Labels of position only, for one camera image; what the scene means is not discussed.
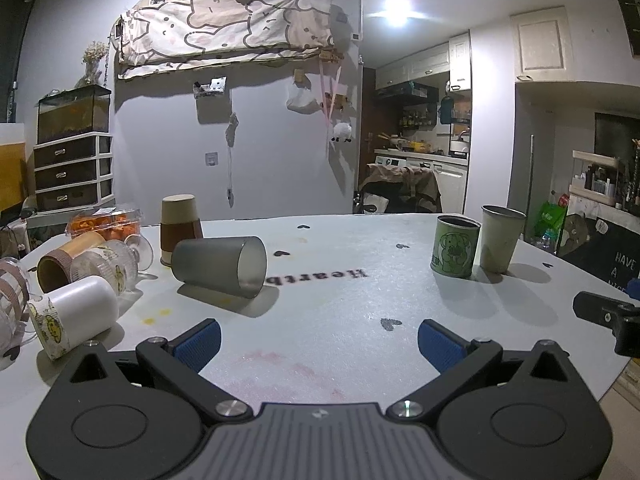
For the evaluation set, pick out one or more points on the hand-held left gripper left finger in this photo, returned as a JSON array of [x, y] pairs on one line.
[[201, 343]]

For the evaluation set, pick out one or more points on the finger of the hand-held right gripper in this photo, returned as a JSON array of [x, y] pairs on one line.
[[597, 307]]

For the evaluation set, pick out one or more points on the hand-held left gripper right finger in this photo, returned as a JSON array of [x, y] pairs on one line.
[[439, 346]]

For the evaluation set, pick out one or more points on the frosted grey cup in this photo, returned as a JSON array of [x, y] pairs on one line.
[[215, 267]]

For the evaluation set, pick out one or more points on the green printed can cup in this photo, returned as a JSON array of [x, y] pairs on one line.
[[454, 250]]

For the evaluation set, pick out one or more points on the grey metal cup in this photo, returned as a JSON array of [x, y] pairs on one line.
[[500, 240]]

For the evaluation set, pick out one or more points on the white cup with printed band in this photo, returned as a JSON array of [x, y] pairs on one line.
[[82, 310]]

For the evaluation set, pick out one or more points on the brown ribbed paper cup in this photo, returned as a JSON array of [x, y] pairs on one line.
[[65, 260]]

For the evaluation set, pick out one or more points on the striped clear cup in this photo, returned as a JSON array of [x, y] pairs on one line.
[[12, 300]]

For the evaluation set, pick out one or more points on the black chalkboard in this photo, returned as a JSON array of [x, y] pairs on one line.
[[605, 255]]

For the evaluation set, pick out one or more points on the green bag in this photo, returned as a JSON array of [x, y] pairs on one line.
[[547, 220]]

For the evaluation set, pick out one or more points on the clear glass goblet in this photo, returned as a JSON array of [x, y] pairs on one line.
[[107, 262]]

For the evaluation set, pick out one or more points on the white shelf rack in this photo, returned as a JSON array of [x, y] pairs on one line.
[[600, 180]]

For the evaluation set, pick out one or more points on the plastic box of oranges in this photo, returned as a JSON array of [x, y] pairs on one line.
[[105, 225]]

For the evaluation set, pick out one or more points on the chair with brown cloth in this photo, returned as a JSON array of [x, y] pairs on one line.
[[400, 185]]

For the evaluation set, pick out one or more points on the white drawer unit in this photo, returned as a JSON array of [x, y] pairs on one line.
[[67, 172]]

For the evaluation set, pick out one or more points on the white plush toy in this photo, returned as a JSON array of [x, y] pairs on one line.
[[342, 132]]

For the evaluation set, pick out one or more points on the black range hood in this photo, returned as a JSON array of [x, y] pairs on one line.
[[407, 91]]

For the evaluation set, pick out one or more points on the glass fish tank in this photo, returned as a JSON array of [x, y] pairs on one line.
[[72, 115]]

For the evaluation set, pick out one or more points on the white plastic bag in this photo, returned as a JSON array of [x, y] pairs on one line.
[[302, 100]]

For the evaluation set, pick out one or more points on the dried flower bunch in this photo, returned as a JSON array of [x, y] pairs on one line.
[[94, 57]]

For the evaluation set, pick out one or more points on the printed blanket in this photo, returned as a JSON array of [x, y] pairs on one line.
[[225, 22]]

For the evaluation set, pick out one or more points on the ceiling light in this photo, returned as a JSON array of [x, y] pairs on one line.
[[397, 10]]

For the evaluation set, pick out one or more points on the wall hook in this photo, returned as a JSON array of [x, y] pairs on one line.
[[211, 158]]

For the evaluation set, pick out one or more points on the white wall cabinet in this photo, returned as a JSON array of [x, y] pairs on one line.
[[542, 42]]

